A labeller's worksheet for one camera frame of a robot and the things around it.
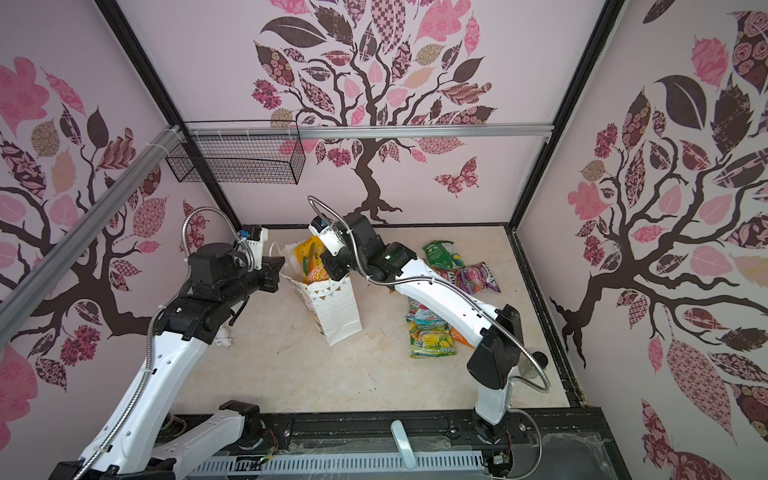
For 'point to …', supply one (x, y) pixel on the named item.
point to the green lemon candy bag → (435, 342)
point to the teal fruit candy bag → (419, 314)
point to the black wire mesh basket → (243, 160)
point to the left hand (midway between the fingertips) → (282, 265)
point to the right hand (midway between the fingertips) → (321, 251)
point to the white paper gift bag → (331, 303)
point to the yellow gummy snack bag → (308, 255)
